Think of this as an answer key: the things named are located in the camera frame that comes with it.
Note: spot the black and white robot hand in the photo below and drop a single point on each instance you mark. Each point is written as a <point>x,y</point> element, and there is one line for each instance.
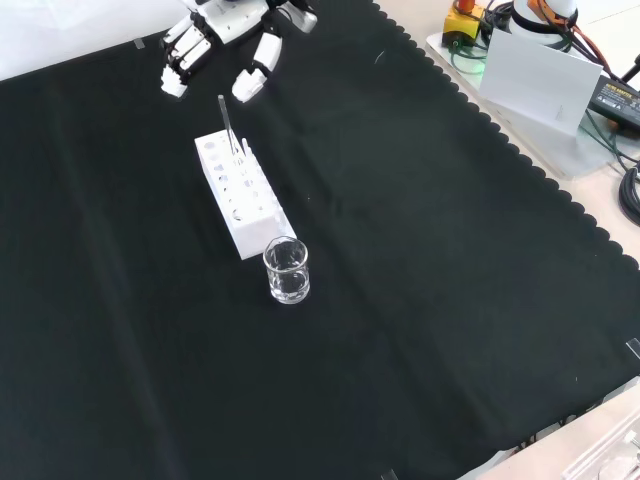
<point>235,20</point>

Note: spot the white test tube rack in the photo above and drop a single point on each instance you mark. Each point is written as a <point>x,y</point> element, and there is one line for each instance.
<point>252,227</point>

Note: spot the clear cloth clip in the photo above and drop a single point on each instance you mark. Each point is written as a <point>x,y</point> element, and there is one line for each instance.
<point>388,475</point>
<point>633,348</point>
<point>140,44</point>

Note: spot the yellow stop button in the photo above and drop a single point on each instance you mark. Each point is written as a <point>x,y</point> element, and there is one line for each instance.
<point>462,27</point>

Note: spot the small clear glass beaker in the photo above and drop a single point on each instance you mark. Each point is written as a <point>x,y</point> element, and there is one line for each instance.
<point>286,287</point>

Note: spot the black bench cloth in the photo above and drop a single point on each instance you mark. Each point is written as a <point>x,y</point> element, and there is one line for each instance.
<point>400,250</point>

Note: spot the pale board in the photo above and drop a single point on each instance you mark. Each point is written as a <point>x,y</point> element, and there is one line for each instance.
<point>540,75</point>

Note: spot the black power adapter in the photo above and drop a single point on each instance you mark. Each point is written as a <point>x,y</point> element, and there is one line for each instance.
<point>617,97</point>

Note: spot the clear acrylic stand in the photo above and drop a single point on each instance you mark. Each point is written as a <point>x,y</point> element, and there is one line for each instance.
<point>607,450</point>

